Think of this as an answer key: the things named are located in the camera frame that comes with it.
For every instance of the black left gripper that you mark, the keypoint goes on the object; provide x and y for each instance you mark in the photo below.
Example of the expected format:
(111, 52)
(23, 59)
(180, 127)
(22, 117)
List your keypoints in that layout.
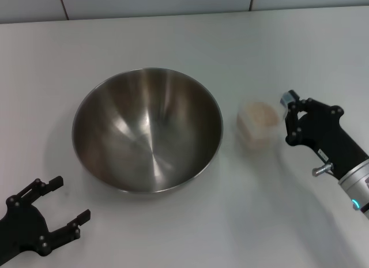
(23, 227)

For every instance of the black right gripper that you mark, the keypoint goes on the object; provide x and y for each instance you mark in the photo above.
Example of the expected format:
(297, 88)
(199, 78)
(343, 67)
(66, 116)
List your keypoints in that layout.
(328, 135)

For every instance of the metal plug on right gripper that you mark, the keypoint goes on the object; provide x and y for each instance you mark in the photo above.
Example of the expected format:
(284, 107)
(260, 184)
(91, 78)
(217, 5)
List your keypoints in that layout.
(321, 170)

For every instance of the white rice grains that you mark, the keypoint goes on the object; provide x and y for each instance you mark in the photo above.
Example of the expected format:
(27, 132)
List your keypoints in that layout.
(259, 113)

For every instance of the stainless steel mixing bowl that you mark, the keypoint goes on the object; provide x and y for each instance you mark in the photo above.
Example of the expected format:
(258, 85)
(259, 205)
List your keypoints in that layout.
(147, 129)

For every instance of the clear plastic cup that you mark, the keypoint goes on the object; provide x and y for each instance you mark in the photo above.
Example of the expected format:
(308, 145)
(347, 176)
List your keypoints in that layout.
(256, 136)

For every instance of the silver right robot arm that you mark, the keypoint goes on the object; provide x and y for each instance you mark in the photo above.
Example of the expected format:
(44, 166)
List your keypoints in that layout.
(357, 185)

